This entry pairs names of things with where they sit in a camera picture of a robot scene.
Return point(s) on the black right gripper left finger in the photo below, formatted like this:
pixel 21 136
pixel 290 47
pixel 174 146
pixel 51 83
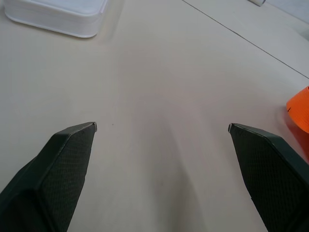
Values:
pixel 55 174

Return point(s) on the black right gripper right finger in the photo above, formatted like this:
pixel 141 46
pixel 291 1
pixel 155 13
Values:
pixel 268 174

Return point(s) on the orange tape roll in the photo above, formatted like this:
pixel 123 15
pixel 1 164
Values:
pixel 300 110

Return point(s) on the white plastic box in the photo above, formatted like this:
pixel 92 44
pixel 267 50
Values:
pixel 60 15

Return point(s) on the small white object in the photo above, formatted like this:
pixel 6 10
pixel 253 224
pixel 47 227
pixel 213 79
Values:
pixel 257 2

